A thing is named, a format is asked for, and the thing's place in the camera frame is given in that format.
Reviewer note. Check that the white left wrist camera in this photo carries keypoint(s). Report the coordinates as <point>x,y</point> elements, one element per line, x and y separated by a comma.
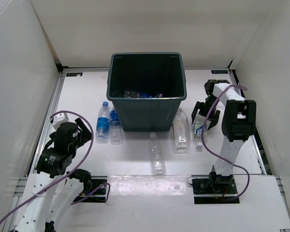
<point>58,120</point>

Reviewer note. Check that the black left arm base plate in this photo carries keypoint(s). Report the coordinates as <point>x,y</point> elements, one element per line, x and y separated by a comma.
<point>96,193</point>

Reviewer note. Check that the large clear plastic bottle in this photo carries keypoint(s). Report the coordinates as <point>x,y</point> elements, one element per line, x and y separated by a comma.
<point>181,132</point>

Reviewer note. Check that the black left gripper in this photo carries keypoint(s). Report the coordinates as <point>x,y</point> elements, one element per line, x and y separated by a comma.
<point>84,136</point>

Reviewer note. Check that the clear bottle blue label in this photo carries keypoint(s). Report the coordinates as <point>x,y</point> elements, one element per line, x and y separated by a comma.
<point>116,134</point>

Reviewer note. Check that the dark bottles in bin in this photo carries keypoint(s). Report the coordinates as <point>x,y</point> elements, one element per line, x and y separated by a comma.
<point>136,94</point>

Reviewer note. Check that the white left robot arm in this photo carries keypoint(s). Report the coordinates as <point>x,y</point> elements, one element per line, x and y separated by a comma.
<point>55,188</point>

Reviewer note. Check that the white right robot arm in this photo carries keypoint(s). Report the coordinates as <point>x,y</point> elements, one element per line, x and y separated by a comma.
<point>238,124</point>

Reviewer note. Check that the dark green plastic bin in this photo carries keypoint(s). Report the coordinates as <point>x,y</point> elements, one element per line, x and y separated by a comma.
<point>153,72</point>

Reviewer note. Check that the small bottle green label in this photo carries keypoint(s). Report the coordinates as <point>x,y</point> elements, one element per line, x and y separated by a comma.
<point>197,130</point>

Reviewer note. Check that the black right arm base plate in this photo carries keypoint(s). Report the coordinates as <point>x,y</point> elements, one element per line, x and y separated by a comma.
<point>204,194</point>

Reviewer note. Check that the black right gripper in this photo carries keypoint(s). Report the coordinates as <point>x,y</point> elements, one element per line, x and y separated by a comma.
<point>214,117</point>

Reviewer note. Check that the clear ribbed plastic bottle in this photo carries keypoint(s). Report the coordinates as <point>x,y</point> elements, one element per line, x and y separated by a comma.
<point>155,151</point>

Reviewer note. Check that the blue label water bottle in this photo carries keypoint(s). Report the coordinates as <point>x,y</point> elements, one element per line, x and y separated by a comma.
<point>102,127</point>

